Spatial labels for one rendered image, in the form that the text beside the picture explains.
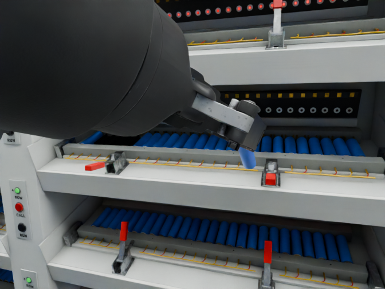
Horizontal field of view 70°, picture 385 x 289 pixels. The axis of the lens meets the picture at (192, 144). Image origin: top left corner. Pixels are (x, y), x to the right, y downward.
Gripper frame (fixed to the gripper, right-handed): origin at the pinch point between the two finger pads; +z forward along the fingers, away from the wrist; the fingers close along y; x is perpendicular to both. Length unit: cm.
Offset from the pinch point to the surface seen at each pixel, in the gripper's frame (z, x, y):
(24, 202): 2.9, 28.7, 35.9
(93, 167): 0.5, 13.6, 19.3
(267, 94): 22.8, -9.6, 7.3
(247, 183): 12.5, 6.2, 0.3
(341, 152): 21.3, -4.1, -8.8
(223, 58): 5.0, -8.7, 8.7
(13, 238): 5, 38, 37
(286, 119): 26.1, -6.8, 3.0
